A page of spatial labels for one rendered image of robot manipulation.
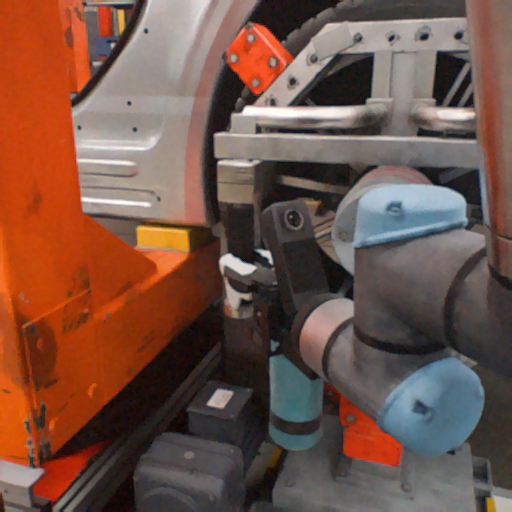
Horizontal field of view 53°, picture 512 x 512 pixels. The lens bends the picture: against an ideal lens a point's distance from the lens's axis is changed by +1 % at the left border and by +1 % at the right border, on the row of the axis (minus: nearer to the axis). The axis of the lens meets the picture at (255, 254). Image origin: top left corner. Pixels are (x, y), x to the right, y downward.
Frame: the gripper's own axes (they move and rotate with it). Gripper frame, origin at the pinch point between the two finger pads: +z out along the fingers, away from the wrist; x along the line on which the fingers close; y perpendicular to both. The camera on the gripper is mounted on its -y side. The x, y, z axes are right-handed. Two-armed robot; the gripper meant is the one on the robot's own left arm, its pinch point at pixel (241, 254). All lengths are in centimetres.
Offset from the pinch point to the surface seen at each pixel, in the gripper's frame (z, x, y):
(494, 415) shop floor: 38, 108, 85
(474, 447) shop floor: 30, 89, 84
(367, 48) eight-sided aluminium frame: 6.1, 23.3, -25.2
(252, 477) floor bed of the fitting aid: 40, 20, 76
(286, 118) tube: -2.5, 5.2, -16.9
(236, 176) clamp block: -0.9, -0.8, -10.3
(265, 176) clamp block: 0.3, 3.8, -9.7
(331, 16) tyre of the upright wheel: 17.0, 24.5, -30.5
